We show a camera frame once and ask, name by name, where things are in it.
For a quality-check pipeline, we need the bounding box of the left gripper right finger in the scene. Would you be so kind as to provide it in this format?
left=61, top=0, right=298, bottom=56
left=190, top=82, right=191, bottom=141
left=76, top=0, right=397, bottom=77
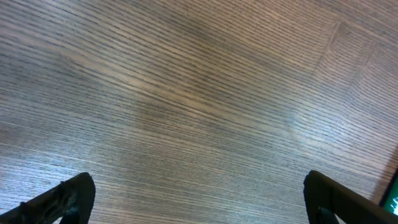
left=303, top=170, right=397, bottom=224

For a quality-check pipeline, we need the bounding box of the green plastic packet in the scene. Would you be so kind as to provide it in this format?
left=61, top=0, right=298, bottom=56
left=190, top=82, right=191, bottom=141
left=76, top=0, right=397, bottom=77
left=379, top=170, right=398, bottom=215

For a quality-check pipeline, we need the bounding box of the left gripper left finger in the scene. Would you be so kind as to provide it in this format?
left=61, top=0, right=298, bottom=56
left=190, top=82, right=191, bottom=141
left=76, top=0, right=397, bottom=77
left=1, top=172, right=96, bottom=224

